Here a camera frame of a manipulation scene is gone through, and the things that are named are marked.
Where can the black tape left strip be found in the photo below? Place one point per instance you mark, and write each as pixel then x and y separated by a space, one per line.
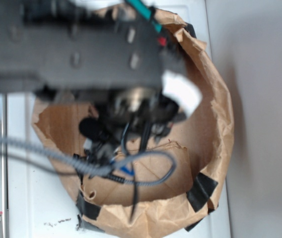
pixel 89 210

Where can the black tape strip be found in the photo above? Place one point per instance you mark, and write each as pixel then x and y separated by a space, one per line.
pixel 89 210
pixel 201 191

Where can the black tape right strip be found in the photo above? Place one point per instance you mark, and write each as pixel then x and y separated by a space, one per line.
pixel 201 191

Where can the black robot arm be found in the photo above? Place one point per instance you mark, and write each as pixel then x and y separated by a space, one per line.
pixel 127 65

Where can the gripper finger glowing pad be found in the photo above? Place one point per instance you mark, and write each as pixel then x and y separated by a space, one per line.
pixel 181 90

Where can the brown paper bag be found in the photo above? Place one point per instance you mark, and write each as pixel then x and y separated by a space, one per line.
pixel 201 144

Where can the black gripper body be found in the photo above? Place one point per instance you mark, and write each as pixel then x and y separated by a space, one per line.
pixel 139 113

